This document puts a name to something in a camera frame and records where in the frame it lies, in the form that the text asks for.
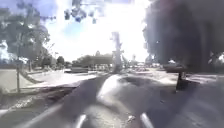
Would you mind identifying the large dark tree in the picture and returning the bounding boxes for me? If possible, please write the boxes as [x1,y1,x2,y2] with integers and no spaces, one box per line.
[142,0,224,73]

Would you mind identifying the leaf-strewn bare ground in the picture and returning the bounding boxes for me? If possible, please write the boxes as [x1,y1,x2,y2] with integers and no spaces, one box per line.
[0,84,79,113]

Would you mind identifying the pale road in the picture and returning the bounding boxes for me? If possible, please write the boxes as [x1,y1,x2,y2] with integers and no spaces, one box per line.
[0,68,101,93]

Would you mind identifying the robot's own part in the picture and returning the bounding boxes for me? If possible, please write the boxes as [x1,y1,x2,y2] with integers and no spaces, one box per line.
[73,113,88,128]
[139,112,156,128]

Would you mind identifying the tall pale pole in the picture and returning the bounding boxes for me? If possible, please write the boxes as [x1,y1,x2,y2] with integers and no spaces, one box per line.
[110,31,124,74]

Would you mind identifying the thin sign pole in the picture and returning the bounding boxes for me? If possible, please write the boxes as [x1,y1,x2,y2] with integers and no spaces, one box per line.
[15,39,21,94]

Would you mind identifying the short dark post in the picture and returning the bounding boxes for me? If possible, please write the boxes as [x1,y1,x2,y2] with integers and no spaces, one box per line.
[175,71,188,92]

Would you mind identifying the leafy tree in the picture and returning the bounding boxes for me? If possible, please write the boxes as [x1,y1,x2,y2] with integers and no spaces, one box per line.
[0,3,53,71]

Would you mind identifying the grey concrete path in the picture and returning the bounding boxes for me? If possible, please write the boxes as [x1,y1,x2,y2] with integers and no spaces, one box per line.
[0,72,224,128]

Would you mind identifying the row of distant trees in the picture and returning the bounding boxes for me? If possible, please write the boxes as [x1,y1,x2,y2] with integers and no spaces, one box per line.
[54,50,114,68]

